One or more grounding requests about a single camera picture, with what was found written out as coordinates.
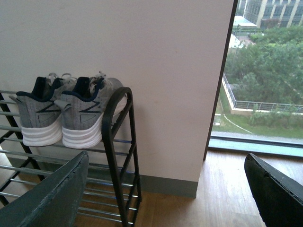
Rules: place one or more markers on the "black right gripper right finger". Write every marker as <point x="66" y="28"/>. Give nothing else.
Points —
<point x="278" y="197"/>

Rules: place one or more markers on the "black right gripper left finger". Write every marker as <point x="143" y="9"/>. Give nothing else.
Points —
<point x="54" y="201"/>

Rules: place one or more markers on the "grey knit sneaker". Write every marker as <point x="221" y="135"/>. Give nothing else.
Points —
<point x="82" y="110"/>
<point x="40" y="117"/>

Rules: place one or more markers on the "black metal shoe rack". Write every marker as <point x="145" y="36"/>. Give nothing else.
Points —
<point x="112" y="194"/>

